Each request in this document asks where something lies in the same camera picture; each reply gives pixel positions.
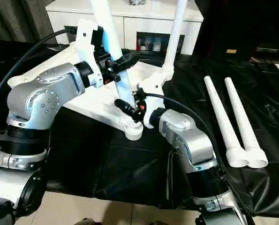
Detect white plastic table top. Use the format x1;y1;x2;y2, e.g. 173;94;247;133
8;42;175;142

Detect black plastic mat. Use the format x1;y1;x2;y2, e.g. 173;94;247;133
0;39;279;214

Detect white plastic table leg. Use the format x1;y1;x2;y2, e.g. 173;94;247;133
224;77;269;169
204;76;248;168
90;0;135;110
164;0;189;82

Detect black left camera cable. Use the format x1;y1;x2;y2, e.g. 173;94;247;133
0;29;78;108

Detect black horizontal bar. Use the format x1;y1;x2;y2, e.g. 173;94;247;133
256;47;279;57

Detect white cabinet with glass doors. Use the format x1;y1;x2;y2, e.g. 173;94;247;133
45;0;204;56

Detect black camera cable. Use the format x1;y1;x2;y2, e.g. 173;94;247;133
0;29;78;108
143;92;254;225

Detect black right camera cable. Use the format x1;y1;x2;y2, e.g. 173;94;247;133
143;92;254;225

